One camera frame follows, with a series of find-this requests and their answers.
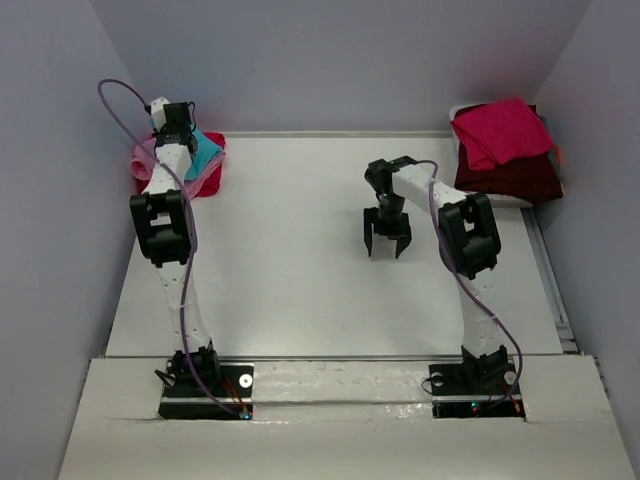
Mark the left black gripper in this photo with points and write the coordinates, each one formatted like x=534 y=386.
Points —
x=176 y=116

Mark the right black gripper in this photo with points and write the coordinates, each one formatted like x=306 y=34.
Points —
x=387 y=220

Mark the turquoise t shirt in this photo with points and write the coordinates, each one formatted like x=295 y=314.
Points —
x=202 y=155

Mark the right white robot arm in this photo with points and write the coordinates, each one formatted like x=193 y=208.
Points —
x=469 y=244

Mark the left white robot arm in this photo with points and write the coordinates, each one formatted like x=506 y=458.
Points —
x=164 y=225

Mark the pink folded t shirt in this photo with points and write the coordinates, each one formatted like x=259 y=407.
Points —
x=145 y=165

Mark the red folded t shirt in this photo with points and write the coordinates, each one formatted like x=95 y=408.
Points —
x=212 y=180

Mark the white perforated basket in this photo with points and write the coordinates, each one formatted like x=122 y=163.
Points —
x=492 y=200

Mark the magenta t shirt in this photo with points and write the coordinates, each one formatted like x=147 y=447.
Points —
x=497 y=133

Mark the dark red t shirt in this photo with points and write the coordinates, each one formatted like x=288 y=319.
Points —
x=520 y=177

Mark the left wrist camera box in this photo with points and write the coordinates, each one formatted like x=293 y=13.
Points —
x=157 y=114

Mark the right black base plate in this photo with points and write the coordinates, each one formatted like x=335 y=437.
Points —
x=455 y=395

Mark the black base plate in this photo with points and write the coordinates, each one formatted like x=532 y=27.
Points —
x=455 y=395
x=228 y=399

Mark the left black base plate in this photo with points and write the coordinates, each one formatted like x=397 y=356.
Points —
x=228 y=399

